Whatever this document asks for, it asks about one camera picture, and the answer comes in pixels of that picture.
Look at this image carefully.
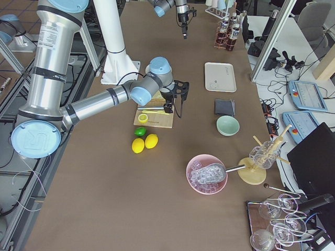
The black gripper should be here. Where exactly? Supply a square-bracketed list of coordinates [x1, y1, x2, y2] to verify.
[160, 87, 175, 113]
[176, 5, 189, 39]

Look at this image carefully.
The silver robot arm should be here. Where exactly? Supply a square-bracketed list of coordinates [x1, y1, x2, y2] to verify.
[11, 1, 174, 158]
[148, 0, 191, 39]

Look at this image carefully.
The cream rabbit tray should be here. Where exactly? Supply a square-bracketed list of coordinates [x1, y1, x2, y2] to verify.
[205, 62, 237, 93]

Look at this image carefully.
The wine glass rack tray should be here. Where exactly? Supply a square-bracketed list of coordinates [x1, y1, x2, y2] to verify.
[246, 192, 314, 250]

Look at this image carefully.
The yellow plastic knife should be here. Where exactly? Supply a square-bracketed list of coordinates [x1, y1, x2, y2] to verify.
[142, 110, 169, 115]

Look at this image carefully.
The wooden cutting board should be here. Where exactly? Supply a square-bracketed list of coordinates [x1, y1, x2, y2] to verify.
[133, 91, 174, 129]

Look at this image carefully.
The steel muddler black tip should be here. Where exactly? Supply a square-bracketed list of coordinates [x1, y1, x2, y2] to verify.
[137, 106, 164, 110]

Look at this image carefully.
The halved lemon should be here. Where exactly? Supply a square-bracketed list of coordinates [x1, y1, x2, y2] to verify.
[138, 113, 149, 123]

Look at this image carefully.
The green lime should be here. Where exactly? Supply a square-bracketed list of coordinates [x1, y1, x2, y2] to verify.
[134, 127, 147, 137]

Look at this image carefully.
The yellow lemon far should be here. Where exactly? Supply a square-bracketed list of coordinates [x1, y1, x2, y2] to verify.
[144, 134, 159, 149]

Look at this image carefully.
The yellow lemon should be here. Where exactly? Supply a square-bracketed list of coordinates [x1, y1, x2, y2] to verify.
[131, 138, 145, 154]
[144, 134, 159, 149]

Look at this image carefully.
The tea bottle middle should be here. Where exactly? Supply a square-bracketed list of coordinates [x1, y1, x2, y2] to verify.
[218, 19, 229, 39]

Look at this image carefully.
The tea bottle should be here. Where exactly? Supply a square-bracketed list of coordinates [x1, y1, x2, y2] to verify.
[226, 24, 240, 51]
[228, 12, 237, 28]
[218, 19, 229, 39]

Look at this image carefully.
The yellow lemon near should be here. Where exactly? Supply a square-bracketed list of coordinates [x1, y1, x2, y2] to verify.
[131, 138, 145, 154]

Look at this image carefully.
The tea bottle front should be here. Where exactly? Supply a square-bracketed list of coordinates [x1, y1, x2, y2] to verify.
[226, 24, 240, 51]

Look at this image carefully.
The tea bottle back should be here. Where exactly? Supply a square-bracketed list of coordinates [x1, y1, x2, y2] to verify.
[228, 12, 237, 28]

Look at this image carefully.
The grey folded cloth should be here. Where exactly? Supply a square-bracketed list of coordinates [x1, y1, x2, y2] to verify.
[215, 99, 235, 117]

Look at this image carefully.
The green ceramic bowl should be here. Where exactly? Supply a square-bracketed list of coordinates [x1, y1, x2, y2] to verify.
[216, 116, 240, 136]

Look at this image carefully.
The pink bowl of ice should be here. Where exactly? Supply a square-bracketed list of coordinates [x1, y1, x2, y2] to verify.
[186, 154, 228, 195]

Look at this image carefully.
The metal ice scoop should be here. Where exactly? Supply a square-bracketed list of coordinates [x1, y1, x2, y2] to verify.
[190, 163, 246, 184]

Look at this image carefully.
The clear glass mug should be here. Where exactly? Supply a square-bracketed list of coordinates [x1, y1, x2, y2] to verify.
[249, 141, 285, 169]

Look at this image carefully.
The wooden mug tree stand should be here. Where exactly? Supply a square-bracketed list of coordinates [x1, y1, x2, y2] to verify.
[238, 124, 292, 185]

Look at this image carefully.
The grey office chair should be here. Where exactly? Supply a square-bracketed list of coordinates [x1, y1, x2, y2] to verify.
[297, 2, 331, 49]

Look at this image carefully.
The teach pendant near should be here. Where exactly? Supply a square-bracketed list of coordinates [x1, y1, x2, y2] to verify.
[282, 110, 319, 144]

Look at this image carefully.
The teach pendant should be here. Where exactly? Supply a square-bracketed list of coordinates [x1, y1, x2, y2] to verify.
[288, 81, 328, 112]
[282, 110, 319, 144]

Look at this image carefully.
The teach pendant far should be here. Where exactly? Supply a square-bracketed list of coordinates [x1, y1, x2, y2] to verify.
[288, 81, 328, 112]

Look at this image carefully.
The black laptop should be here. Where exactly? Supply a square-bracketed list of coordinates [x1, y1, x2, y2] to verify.
[287, 122, 334, 195]

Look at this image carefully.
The copper wire bottle rack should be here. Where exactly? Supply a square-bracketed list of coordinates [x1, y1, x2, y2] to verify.
[214, 23, 231, 49]

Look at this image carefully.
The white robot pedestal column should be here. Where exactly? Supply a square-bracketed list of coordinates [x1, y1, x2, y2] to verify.
[94, 0, 140, 85]

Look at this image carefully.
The aluminium frame post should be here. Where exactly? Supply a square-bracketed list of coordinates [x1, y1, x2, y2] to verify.
[250, 0, 297, 83]

